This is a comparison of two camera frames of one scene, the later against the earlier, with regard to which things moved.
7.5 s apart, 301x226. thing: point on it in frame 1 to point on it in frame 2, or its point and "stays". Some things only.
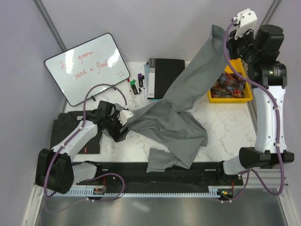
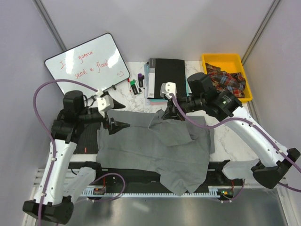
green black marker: [133, 84] stays
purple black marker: [140, 78] stays
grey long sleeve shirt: [180, 133] to [178, 150]
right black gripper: [233, 43] to [172, 112]
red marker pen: [129, 84] stays
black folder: [162, 73] stays
